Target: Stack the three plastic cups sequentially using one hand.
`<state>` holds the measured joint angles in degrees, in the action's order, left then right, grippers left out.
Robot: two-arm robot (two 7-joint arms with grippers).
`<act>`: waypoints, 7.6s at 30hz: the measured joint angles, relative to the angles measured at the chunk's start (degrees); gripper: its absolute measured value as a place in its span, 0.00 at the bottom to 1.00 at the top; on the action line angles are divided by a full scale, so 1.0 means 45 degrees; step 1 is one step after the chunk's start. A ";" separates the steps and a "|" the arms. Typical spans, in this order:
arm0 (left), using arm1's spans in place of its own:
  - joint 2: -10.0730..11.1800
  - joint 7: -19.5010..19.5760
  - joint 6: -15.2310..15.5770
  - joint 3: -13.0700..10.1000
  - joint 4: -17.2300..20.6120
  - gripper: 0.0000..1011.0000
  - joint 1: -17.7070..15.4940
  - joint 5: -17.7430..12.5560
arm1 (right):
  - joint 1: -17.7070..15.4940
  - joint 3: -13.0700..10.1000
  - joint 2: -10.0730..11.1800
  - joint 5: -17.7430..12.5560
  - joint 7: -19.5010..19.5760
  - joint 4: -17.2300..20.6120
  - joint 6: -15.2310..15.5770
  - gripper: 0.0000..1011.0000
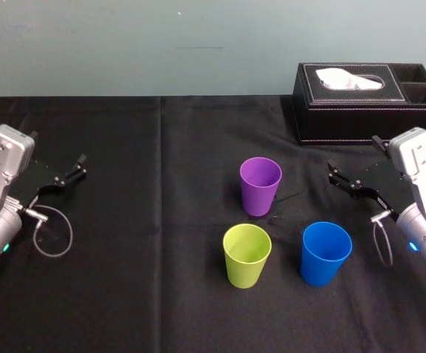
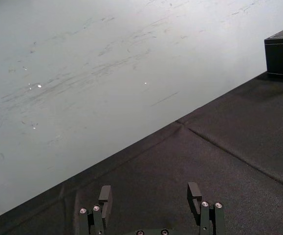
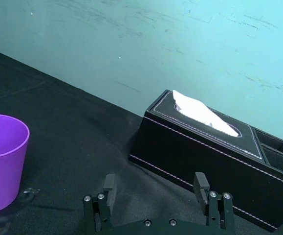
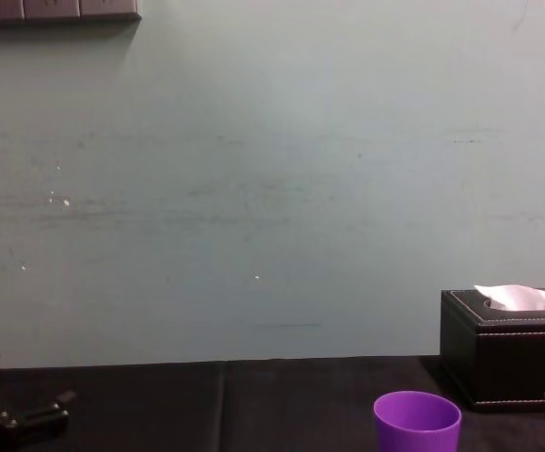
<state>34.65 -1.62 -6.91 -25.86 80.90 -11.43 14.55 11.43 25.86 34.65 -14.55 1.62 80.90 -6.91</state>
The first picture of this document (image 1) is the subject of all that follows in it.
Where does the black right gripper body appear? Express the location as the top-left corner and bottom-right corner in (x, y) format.
(359, 155), (416, 222)

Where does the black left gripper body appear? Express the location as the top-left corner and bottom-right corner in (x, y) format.
(9, 158), (65, 212)

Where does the black leather tissue box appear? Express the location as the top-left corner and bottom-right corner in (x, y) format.
(291, 62), (426, 146)

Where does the white tissue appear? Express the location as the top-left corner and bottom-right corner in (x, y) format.
(315, 68), (387, 91)

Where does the blue plastic cup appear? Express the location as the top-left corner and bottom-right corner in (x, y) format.
(300, 221), (353, 286)

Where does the purple plastic cup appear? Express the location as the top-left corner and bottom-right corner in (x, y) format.
(239, 157), (283, 218)

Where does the black table cloth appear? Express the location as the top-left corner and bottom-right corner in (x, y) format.
(0, 94), (426, 353)

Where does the green plastic cup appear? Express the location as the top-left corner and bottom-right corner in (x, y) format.
(222, 223), (272, 290)

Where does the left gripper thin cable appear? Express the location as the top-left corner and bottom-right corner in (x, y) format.
(22, 204), (74, 258)

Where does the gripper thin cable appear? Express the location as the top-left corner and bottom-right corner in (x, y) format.
(370, 210), (396, 268)
(22, 204), (74, 258)

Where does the right gripper thin cable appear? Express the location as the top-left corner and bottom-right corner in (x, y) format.
(370, 210), (396, 268)

